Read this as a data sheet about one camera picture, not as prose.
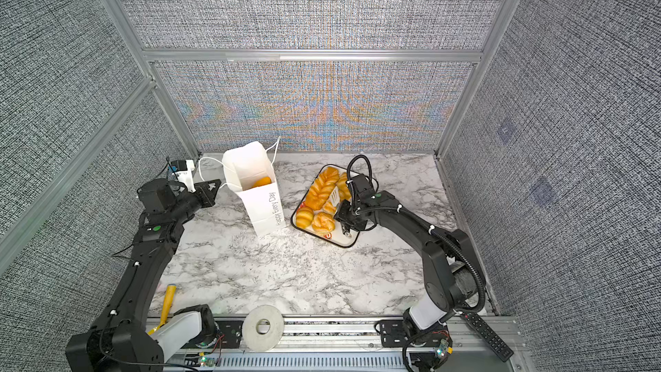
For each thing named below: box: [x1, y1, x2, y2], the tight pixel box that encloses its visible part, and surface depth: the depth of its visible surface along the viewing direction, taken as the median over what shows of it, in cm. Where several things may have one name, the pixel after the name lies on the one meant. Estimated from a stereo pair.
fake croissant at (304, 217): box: [295, 206, 315, 230], surface depth 96 cm
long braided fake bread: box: [304, 167, 340, 211], surface depth 105 cm
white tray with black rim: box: [290, 164, 360, 248], surface depth 94 cm
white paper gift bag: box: [222, 141, 286, 238], surface depth 87 cm
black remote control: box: [459, 311, 515, 363], surface depth 73 cm
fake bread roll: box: [321, 200, 337, 214], surface depth 99 cm
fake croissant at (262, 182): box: [251, 176, 272, 188], surface depth 102 cm
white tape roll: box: [241, 304, 285, 353], surface depth 76 cm
